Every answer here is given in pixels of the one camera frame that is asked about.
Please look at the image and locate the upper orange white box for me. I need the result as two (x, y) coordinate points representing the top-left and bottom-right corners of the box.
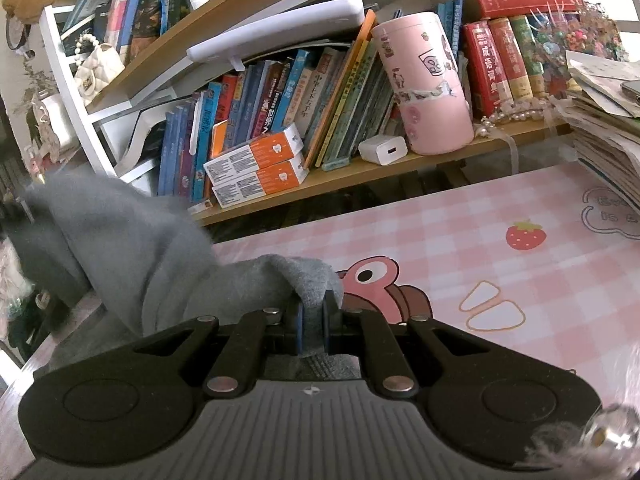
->
(204, 124), (304, 185)

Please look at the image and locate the wooden white bookshelf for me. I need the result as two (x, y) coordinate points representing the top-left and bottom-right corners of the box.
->
(40, 0), (568, 224)

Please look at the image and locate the grey knit garment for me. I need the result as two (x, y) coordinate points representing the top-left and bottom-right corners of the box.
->
(1, 172), (359, 382)

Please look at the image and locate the pink cylindrical tumbler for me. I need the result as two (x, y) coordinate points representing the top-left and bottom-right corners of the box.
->
(371, 12), (474, 156)

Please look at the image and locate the white USB charger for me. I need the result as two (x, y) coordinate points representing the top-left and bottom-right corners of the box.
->
(358, 134), (408, 166)

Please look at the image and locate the lower orange white box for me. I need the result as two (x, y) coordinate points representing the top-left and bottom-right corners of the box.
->
(213, 155), (309, 209)

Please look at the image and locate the white desk lamp head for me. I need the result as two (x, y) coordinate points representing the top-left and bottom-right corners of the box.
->
(186, 0), (364, 72)

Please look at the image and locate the orange white box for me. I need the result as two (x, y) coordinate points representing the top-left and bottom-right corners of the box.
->
(204, 124), (304, 185)
(213, 155), (309, 209)

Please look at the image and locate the stack of papers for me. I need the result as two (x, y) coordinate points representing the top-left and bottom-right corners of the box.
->
(553, 51), (639, 210)

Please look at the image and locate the red thick dictionary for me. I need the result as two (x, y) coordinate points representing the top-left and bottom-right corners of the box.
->
(463, 21), (512, 117)

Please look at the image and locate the pink checkered table mat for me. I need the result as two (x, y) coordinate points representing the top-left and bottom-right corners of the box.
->
(215, 164), (639, 405)

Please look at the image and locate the white quilted handbag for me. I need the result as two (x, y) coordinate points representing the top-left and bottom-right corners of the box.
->
(74, 44), (125, 105)

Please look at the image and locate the row of leaning books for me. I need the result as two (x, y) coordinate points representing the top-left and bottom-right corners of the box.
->
(155, 10), (378, 205)

